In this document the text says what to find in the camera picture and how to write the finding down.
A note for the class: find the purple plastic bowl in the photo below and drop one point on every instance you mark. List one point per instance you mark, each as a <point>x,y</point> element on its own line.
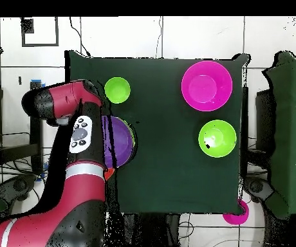
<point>123,141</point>

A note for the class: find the orange-red plastic bowl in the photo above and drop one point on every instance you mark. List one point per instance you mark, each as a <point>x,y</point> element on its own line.
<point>109,173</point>

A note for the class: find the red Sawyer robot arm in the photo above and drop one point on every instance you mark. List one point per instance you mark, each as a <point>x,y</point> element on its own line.
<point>81,190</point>

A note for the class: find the small green plastic bowl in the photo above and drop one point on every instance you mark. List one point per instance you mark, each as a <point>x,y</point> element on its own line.
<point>117,90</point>

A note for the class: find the dark green tablecloth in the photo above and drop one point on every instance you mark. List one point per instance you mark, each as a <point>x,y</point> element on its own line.
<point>179,185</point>

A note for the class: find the large pink plastic bowl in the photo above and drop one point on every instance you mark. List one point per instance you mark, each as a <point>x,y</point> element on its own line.
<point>206,86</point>

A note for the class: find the black chair base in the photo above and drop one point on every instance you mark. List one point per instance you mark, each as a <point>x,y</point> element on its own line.
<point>257,187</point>
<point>16,185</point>

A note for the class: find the pink bowl on floor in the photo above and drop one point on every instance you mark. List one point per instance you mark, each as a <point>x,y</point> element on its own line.
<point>236,220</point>

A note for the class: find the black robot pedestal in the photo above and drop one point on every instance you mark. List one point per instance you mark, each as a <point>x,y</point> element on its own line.
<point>150,231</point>

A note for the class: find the dark square frame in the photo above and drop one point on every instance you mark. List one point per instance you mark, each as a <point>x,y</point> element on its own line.
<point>56,33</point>

